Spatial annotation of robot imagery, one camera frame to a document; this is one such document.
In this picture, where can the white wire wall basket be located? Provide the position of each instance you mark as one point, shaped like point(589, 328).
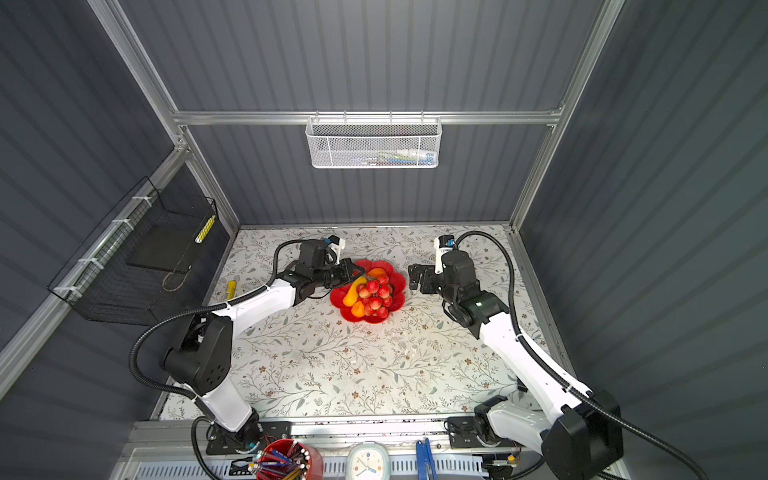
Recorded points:
point(372, 144)

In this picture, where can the yellow marker on table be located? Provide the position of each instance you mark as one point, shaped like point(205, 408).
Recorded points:
point(231, 289)

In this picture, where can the white alarm clock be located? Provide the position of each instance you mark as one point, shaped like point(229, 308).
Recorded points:
point(368, 461)

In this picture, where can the small fake orange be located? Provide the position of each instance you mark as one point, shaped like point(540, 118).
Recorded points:
point(358, 309)

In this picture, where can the black wire side basket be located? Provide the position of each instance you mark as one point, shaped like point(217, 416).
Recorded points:
point(145, 265)

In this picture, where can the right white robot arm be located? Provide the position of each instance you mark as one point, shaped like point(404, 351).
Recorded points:
point(573, 438)

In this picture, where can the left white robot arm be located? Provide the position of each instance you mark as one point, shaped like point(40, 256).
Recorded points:
point(200, 362)

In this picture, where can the red fake grape bunch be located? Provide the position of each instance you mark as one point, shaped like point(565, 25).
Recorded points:
point(377, 296)

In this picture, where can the red flower-shaped fruit bowl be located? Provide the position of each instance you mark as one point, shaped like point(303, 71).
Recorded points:
point(396, 280)

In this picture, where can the yellow marker in basket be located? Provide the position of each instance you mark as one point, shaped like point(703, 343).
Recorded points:
point(205, 229)

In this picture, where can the yellow fake corn cob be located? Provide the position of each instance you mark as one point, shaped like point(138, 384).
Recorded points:
point(352, 294)

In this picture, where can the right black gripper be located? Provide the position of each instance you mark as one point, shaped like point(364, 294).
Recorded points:
point(429, 274)

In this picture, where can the red pencil cup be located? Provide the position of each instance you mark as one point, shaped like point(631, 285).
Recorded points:
point(287, 459)

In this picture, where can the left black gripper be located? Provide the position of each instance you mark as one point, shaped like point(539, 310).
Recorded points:
point(345, 265)

